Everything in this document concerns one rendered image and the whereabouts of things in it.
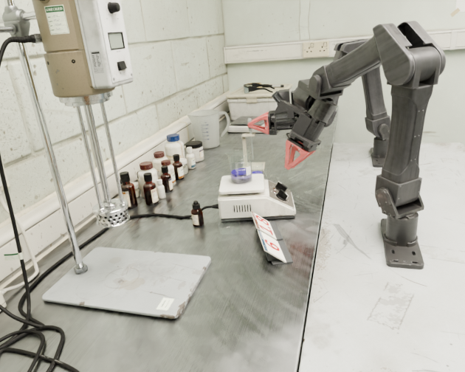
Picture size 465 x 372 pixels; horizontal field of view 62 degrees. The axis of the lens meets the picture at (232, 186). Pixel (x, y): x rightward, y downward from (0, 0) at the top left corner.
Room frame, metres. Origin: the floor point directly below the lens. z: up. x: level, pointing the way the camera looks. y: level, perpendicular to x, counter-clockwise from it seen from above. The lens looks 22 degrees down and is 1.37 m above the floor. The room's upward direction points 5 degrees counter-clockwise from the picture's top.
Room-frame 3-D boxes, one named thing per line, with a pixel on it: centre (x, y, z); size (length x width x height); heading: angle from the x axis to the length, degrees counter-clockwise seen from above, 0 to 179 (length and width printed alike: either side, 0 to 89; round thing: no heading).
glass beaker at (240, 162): (0.99, -0.02, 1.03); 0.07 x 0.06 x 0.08; 84
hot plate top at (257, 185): (0.98, -0.03, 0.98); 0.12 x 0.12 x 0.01; 85
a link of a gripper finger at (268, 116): (1.34, -0.12, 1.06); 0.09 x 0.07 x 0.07; 80
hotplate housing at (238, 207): (0.98, -0.05, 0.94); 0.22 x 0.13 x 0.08; 85
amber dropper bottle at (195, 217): (0.92, 0.10, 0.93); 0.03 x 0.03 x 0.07
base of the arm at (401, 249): (0.75, -0.36, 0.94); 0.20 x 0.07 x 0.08; 162
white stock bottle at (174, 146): (1.41, 0.20, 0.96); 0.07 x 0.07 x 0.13
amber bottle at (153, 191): (1.09, 0.25, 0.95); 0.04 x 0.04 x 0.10
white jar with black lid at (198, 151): (1.49, 0.14, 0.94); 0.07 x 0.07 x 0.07
